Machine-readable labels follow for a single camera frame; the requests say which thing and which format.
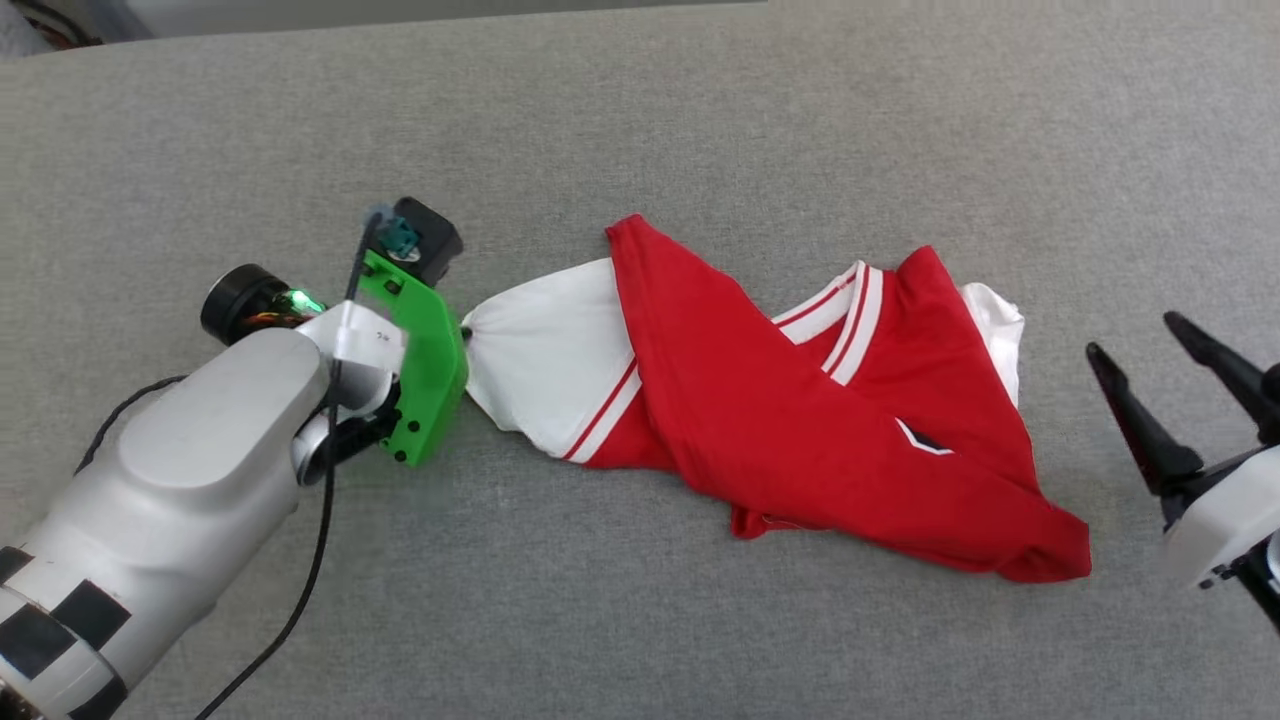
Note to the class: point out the red and white jersey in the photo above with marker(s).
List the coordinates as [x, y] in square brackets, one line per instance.
[760, 400]

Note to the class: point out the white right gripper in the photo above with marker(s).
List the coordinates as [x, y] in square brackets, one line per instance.
[1230, 515]

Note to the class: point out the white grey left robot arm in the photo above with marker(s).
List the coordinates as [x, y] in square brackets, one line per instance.
[180, 470]

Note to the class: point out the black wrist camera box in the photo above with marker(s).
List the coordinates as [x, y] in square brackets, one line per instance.
[432, 240]

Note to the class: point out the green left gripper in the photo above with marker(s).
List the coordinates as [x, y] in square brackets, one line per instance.
[435, 370]

